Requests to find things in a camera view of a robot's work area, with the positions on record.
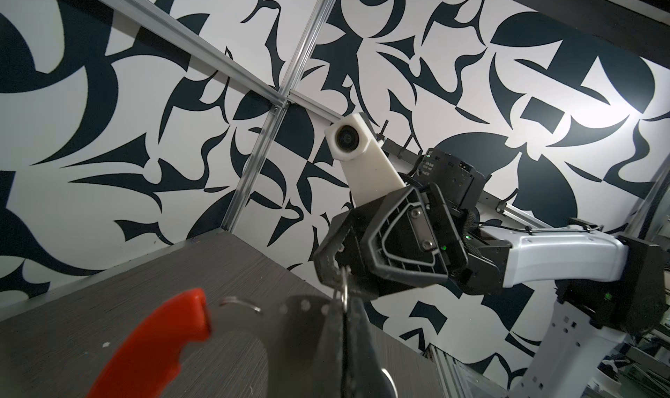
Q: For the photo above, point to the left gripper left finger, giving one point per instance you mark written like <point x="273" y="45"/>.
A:
<point x="309" y="361"/>

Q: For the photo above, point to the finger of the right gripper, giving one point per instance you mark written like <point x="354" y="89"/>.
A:
<point x="341" y="249"/>
<point x="399" y="247"/>

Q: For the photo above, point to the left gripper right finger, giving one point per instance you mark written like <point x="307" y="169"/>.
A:
<point x="363" y="374"/>

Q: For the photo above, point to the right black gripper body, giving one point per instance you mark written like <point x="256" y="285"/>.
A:
<point x="448" y="237"/>

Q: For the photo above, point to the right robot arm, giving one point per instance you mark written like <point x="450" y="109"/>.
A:
<point x="608" y="287"/>

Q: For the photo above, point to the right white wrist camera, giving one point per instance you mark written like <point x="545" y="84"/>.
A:
<point x="368" y="172"/>

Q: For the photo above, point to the aluminium frame crossbar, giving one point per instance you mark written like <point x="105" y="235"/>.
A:
<point x="149" y="16"/>

